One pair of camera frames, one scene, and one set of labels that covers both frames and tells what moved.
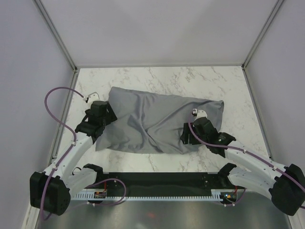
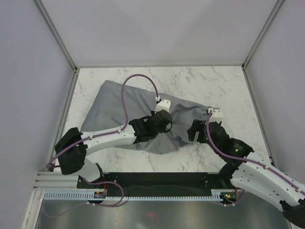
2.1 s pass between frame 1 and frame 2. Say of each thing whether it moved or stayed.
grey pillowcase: moved
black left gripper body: moved
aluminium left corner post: stayed
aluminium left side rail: stayed
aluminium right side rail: stayed
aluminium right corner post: stayed
